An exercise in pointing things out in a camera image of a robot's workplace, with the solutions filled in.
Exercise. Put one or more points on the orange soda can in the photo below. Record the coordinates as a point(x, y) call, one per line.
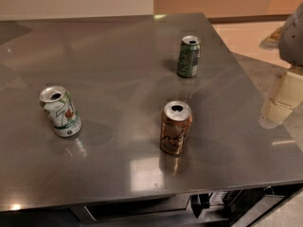
point(176, 121)

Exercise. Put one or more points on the black equipment under table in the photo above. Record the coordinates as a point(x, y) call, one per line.
point(236, 208)

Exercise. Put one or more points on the green soda can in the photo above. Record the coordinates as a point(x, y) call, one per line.
point(189, 56)

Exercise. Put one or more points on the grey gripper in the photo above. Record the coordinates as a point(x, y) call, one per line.
point(294, 38)

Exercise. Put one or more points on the white 7up soda can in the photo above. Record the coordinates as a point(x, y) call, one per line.
point(60, 109)

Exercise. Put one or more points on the drawer under table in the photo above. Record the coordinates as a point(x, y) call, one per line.
point(93, 212)

